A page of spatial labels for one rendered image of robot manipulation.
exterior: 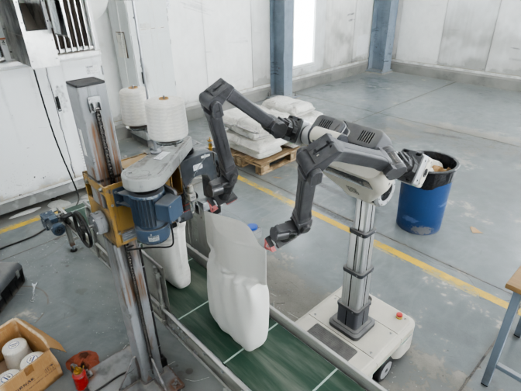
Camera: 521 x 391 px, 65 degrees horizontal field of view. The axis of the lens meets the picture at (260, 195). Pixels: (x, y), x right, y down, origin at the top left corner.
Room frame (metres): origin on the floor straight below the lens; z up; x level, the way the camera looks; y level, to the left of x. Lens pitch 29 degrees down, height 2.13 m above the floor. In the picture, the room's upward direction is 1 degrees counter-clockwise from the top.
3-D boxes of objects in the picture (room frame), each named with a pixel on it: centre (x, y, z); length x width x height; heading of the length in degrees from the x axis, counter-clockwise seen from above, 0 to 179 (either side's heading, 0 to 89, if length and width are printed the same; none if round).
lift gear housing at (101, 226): (1.60, 0.75, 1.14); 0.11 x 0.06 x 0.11; 42
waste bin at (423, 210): (3.28, -1.49, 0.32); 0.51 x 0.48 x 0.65; 132
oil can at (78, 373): (1.60, 1.07, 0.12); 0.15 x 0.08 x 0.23; 42
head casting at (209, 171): (2.00, 0.40, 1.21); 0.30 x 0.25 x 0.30; 42
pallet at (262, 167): (5.11, -0.16, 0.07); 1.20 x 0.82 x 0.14; 134
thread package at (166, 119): (1.65, 0.38, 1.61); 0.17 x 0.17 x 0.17
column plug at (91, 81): (1.68, 0.70, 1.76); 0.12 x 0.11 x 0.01; 132
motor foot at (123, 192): (1.58, 0.57, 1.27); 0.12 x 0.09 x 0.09; 132
